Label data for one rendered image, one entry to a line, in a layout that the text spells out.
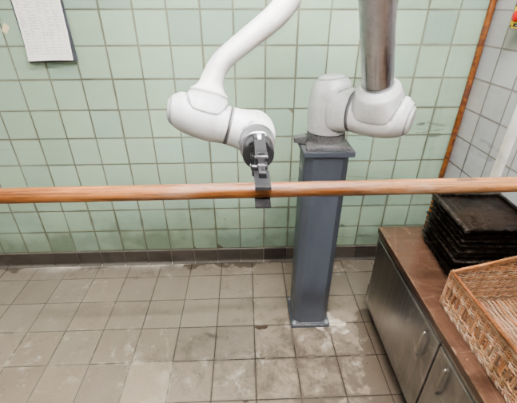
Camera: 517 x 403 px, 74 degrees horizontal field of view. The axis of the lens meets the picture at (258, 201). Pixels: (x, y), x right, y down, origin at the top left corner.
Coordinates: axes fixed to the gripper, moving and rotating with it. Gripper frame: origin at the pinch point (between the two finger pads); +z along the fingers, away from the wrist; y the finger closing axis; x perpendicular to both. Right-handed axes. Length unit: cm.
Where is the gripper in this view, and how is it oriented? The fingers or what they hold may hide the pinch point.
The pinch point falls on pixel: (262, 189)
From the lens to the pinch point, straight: 66.0
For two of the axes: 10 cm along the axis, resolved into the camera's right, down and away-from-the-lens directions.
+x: -10.0, 0.2, -0.4
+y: 0.0, 8.6, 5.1
